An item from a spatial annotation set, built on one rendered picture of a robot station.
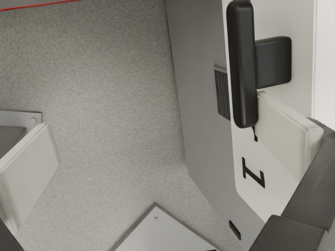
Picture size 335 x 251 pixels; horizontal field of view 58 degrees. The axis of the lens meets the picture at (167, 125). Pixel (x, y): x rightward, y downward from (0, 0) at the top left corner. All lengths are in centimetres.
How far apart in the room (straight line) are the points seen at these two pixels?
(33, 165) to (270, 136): 13
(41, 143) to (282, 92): 15
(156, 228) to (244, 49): 118
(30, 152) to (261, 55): 14
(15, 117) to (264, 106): 99
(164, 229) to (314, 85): 119
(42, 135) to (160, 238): 119
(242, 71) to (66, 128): 98
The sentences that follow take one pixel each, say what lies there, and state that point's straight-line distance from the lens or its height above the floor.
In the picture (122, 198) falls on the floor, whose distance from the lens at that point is 125.
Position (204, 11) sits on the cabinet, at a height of 40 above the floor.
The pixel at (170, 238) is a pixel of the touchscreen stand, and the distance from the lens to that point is 136.
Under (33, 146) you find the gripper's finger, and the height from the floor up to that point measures 90.
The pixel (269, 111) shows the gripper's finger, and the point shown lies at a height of 93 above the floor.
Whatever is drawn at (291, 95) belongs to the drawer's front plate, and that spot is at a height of 91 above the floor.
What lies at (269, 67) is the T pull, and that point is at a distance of 19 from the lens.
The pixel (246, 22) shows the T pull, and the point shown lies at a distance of 18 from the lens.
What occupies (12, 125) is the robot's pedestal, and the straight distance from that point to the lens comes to 112.
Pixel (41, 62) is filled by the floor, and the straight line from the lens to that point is 108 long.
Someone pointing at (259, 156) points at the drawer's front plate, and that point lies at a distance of 26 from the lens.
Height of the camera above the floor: 107
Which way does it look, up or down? 67 degrees down
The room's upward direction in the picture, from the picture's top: 139 degrees clockwise
